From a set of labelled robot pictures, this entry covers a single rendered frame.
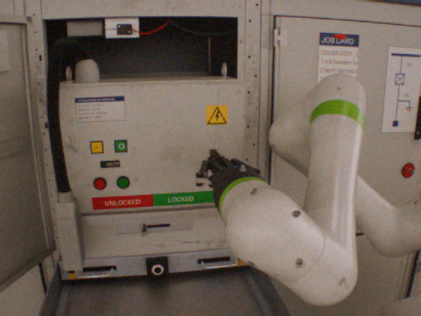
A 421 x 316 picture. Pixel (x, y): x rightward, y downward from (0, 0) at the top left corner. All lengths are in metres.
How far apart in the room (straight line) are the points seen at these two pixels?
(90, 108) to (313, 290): 0.66
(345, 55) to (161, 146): 0.68
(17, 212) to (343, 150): 0.92
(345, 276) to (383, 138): 0.92
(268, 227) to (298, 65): 0.82
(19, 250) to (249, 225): 0.88
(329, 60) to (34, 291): 1.26
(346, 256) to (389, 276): 1.16
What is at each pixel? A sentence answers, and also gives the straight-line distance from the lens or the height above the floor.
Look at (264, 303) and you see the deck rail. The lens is 1.01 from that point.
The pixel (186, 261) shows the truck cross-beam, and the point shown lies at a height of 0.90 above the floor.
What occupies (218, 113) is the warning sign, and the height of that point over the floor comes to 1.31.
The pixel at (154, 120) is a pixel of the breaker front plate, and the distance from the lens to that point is 0.95.
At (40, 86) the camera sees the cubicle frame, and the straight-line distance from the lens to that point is 1.19.
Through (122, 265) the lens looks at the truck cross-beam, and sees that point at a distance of 1.08.
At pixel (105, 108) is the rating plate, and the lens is 0.94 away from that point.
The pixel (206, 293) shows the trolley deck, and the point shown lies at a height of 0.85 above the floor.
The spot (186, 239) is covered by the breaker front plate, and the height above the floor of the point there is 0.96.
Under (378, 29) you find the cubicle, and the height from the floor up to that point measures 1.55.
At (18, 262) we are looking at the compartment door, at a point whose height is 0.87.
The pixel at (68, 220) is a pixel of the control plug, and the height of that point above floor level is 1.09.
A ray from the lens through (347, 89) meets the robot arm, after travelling 0.83.
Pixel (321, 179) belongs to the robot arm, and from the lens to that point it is 0.66.
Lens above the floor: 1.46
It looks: 16 degrees down
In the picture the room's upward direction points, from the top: straight up
